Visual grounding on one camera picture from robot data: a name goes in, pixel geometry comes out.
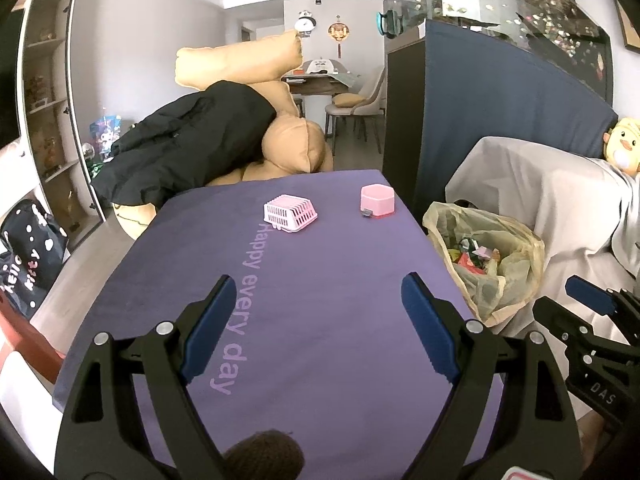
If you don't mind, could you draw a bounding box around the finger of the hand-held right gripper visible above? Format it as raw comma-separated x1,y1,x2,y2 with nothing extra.
531,296,601,361
565,276,640,341

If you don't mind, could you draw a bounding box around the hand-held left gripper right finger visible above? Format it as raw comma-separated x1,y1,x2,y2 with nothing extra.
401,271,583,480

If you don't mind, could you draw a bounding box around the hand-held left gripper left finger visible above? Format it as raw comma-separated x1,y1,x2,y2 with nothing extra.
54,274,237,480

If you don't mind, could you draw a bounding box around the yellowish plastic bag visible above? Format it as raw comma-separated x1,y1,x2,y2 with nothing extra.
422,200,546,328

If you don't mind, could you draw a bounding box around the heap of snack wrappers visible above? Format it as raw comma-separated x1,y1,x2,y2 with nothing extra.
445,236,502,277

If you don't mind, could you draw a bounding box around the purple tablecloth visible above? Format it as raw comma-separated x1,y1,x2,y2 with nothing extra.
52,169,506,480

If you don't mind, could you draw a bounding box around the brown knitted cloth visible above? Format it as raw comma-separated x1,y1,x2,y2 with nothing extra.
222,429,306,480

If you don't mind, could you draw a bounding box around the pink hexagonal box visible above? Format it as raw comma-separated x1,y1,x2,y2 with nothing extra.
360,184,396,220

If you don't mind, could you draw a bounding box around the pink plastic basket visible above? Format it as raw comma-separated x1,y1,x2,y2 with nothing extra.
263,194,319,234

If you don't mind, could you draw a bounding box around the yellow duck plush toy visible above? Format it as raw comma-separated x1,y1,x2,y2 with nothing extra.
602,116,640,177

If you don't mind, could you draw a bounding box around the black jacket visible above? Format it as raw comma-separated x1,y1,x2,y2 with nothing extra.
92,80,278,208

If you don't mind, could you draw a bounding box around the black polka dot bag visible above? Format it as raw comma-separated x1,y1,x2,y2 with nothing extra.
0,199,70,321

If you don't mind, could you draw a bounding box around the round tan cushion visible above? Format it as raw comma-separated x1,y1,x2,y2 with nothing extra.
261,115,333,176

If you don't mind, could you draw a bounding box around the dark cabinet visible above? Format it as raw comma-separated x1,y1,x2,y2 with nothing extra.
382,25,427,211

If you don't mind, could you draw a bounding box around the colourful toy packet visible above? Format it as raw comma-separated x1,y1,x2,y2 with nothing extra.
89,115,123,161

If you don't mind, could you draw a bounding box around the grey chair with tan cushion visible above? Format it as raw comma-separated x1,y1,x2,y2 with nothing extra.
325,67,386,153

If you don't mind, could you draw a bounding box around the flat tan cushion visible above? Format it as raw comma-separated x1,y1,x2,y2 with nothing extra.
247,80,301,118

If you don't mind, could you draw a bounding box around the dining table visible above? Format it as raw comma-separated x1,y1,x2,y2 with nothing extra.
281,70,361,141

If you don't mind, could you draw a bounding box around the white shelf unit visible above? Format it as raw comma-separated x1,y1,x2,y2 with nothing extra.
17,0,108,251

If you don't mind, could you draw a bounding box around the white mesh food cover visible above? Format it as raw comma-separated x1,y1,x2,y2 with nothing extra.
302,58,346,77

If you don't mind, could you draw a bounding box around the glass fish tank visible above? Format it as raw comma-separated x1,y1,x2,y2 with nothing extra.
385,0,615,106

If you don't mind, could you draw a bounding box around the teal round device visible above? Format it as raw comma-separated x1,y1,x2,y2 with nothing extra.
376,10,403,38

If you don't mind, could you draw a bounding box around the dark television screen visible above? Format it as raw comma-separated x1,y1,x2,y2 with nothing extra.
0,5,26,151

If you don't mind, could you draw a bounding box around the framed wall picture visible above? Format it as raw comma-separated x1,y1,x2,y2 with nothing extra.
612,0,640,53

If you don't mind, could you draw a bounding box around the round red wall ornament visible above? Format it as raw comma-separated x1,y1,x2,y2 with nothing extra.
327,17,351,58

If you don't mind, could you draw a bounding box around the panda wall clock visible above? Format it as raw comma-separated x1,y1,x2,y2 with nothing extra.
294,10,317,38

